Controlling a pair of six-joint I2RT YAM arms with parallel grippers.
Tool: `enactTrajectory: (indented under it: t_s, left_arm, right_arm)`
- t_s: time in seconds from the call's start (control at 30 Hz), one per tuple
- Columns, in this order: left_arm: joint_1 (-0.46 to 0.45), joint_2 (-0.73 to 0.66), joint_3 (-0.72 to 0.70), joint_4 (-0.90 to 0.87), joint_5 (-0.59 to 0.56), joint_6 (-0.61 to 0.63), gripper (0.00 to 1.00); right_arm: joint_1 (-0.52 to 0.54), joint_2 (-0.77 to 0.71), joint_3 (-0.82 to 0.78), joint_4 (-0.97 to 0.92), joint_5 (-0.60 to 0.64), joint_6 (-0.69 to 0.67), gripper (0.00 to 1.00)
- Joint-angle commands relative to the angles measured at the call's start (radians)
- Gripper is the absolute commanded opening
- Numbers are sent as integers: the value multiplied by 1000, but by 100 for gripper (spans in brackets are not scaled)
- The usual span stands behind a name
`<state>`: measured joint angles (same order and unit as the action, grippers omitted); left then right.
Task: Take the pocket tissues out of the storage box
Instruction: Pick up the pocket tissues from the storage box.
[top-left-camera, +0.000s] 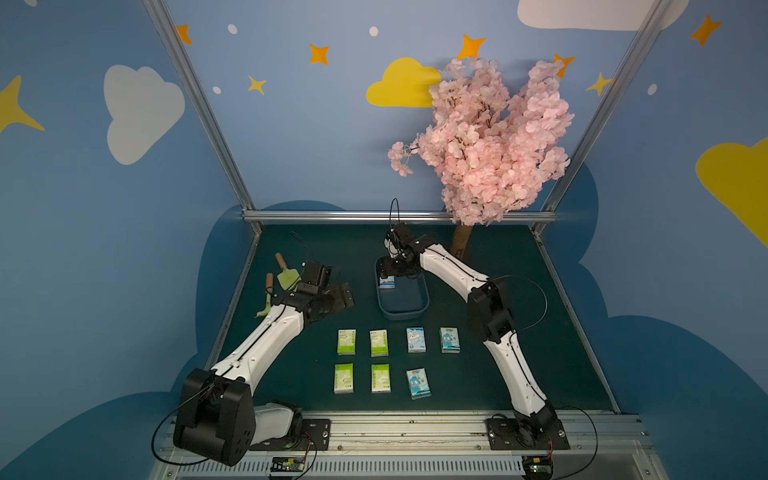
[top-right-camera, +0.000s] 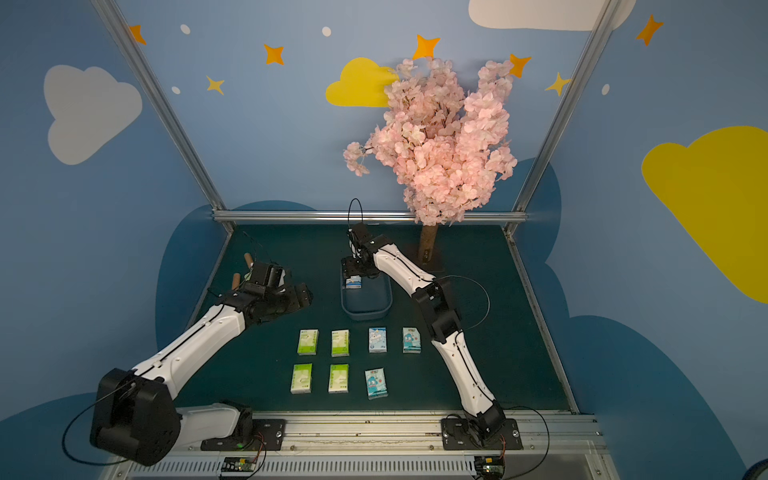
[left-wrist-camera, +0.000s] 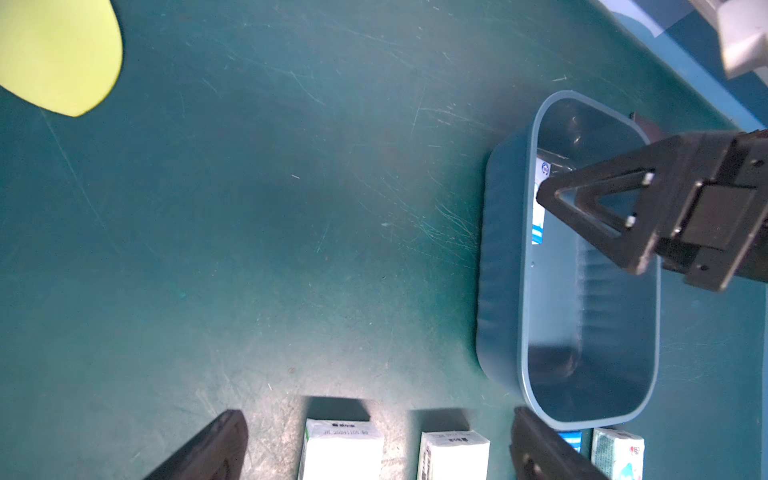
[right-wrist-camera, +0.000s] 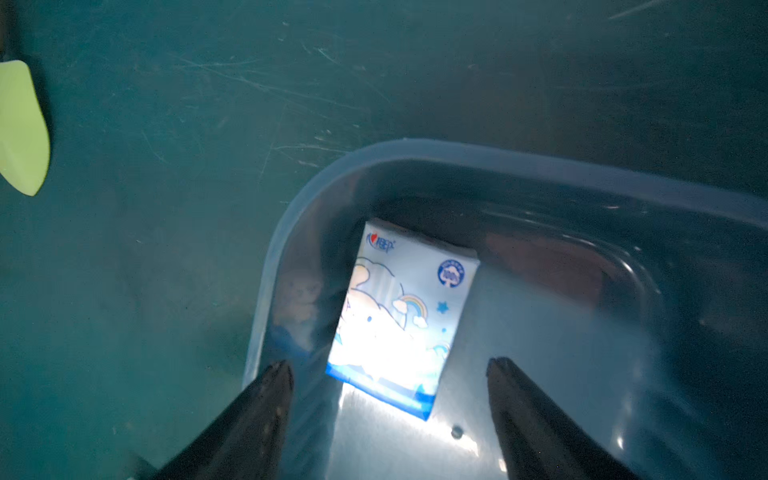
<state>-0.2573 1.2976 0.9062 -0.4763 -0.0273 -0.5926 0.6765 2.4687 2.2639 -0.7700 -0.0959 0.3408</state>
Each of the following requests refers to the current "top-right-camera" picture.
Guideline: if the white blue dog tissue pack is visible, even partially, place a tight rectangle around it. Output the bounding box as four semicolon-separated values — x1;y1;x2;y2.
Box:
344;275;362;289

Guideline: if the green tissue pack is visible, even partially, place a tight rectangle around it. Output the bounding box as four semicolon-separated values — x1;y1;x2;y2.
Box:
331;329;350;358
290;363;313;395
297;329;319;356
328;364;349;394

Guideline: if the white blue elephant tissue pack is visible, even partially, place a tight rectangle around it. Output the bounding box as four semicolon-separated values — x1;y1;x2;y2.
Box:
368;327;388;354

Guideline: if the blue monster tissue pack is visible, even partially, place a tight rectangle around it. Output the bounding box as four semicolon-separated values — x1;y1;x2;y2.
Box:
402;327;422;353

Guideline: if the teal tissue pack bottom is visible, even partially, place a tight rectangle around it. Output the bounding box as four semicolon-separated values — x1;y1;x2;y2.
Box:
364;368;388;400

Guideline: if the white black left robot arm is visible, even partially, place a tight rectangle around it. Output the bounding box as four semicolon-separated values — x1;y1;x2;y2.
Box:
89;262;313;466

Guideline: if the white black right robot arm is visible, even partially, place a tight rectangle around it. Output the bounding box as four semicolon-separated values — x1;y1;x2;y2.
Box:
342;222;506;446

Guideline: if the blue plastic storage box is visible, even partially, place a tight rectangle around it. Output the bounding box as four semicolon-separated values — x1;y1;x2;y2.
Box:
340;266;393;321

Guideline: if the brown artificial tree trunk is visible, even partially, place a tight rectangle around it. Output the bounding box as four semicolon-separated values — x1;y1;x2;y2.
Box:
417;225;438;265

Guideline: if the pink blossom tree crown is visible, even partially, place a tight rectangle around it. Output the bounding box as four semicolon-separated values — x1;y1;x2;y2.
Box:
344;59;518;226

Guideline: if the aluminium frame rail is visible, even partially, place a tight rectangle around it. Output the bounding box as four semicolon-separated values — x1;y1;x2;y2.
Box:
213;210;527;225

